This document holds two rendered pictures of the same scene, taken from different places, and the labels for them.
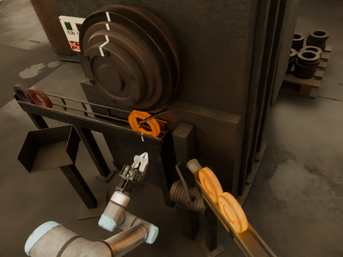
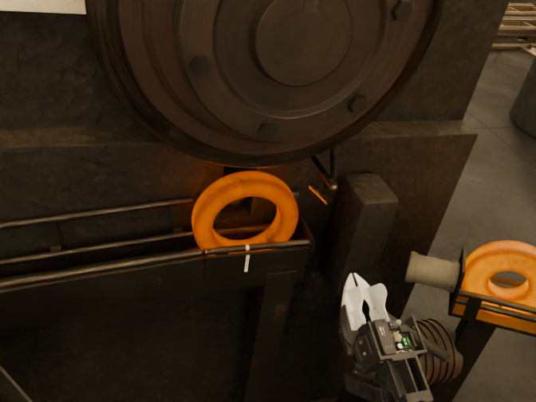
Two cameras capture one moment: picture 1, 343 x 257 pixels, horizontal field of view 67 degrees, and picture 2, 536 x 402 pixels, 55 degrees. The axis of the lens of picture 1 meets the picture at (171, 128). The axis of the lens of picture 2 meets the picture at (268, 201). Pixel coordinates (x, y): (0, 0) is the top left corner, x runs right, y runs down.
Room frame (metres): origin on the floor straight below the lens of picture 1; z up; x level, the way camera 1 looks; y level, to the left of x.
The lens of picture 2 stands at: (0.61, 0.71, 1.30)
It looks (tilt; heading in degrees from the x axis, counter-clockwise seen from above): 36 degrees down; 303
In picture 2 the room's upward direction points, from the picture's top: 9 degrees clockwise
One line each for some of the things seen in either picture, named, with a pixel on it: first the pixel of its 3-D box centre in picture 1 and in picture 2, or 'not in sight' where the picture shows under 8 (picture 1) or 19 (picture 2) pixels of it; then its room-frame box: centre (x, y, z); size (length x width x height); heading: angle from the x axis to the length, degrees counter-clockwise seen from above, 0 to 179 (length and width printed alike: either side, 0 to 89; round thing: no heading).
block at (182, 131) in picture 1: (185, 145); (355, 234); (0.89, -0.06, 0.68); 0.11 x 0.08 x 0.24; 144
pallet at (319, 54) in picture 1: (267, 48); not in sight; (2.49, -1.17, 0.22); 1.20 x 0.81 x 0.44; 52
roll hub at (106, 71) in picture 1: (113, 76); (297, 30); (0.93, 0.20, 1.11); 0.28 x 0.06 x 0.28; 54
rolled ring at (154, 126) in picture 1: (144, 124); (245, 219); (1.01, 0.14, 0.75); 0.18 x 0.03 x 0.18; 53
